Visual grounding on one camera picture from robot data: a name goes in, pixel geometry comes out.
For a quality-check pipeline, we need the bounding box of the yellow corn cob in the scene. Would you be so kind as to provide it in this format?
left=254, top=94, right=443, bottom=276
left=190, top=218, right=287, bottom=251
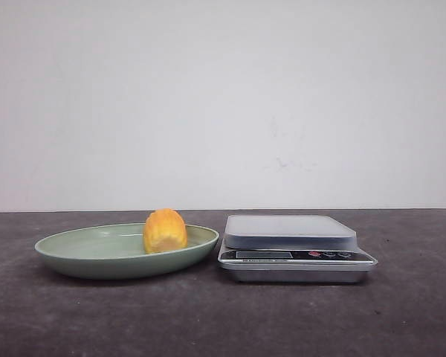
left=143, top=208, right=188, bottom=254

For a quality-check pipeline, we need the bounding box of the silver digital kitchen scale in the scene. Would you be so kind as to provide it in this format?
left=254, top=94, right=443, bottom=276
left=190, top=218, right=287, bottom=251
left=218, top=214, right=378, bottom=283

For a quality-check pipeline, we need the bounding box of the light green plate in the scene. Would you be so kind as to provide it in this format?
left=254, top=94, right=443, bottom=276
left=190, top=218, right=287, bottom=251
left=34, top=222, right=219, bottom=280

